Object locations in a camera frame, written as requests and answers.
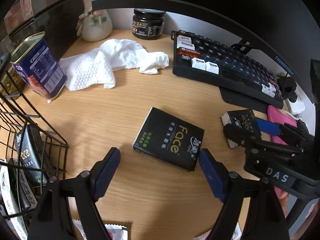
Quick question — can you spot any small white pizza sachet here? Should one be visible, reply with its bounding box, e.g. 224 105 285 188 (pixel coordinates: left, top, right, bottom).
73 219 129 240

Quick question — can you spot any long white powder sachet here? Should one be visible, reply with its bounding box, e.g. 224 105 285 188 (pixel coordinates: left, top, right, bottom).
1 166 28 239

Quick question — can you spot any person right hand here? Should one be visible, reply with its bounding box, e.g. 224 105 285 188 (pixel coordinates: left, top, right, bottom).
274 187 289 207

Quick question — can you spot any pink desk mat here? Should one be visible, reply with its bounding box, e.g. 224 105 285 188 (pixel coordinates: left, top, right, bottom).
267 105 297 145

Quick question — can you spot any black Face tissue pack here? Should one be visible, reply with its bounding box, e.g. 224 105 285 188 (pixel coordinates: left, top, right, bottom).
14 124 52 187
132 107 204 171
221 109 261 138

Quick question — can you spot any white power strip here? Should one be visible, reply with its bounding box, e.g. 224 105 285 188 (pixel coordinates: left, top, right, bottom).
286 96 305 115

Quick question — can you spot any black power adapter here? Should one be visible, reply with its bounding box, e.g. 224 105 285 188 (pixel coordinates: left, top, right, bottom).
277 76 297 103

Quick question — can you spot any black mechanical keyboard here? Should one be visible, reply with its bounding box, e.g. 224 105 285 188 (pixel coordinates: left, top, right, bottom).
171 30 284 109

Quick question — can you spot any black curved monitor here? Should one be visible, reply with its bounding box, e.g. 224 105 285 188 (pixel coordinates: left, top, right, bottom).
92 0 319 98

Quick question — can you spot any black glass jar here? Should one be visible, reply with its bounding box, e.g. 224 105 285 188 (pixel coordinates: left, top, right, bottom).
132 8 167 40

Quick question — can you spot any crumpled white tissue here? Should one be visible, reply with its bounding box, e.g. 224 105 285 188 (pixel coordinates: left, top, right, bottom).
59 39 169 91

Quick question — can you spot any blue tin can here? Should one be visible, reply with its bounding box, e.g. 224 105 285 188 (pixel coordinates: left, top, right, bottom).
10 31 67 100

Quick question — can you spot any small ceramic vase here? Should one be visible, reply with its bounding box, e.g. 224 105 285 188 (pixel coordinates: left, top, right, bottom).
76 0 113 42

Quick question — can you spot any black wire basket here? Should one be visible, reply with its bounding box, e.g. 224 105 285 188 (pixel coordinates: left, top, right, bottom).
0 52 70 221

